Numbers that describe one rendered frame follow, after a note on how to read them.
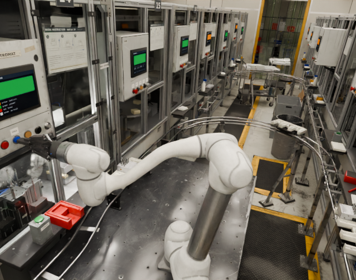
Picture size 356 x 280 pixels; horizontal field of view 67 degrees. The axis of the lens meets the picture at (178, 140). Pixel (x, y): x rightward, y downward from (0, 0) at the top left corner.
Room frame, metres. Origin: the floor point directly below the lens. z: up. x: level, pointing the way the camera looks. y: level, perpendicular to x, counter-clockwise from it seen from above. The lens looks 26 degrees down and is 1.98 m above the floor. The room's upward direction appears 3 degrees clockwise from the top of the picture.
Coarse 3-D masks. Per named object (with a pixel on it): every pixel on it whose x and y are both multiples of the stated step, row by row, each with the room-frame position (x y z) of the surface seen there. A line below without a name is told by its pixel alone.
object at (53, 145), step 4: (48, 140) 0.99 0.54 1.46; (52, 140) 1.00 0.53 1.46; (44, 144) 1.00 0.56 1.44; (48, 144) 0.99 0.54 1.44; (52, 144) 0.97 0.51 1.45; (56, 144) 0.97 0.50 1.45; (44, 148) 1.00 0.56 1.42; (48, 148) 0.99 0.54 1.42; (52, 148) 0.96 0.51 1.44; (56, 148) 0.95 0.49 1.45; (52, 152) 0.95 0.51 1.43; (52, 156) 0.95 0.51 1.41
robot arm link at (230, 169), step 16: (224, 144) 0.96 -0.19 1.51; (224, 160) 0.88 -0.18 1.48; (240, 160) 0.86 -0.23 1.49; (224, 176) 0.84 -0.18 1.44; (240, 176) 0.83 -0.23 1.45; (208, 192) 0.91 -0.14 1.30; (224, 192) 0.86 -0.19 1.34; (208, 208) 0.88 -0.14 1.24; (224, 208) 0.88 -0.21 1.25; (208, 224) 0.87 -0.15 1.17; (192, 240) 0.89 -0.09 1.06; (208, 240) 0.86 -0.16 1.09; (176, 256) 0.92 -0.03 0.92; (192, 256) 0.86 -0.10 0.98; (208, 256) 0.90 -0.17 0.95; (176, 272) 0.85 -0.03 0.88; (192, 272) 0.82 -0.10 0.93; (208, 272) 0.85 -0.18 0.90
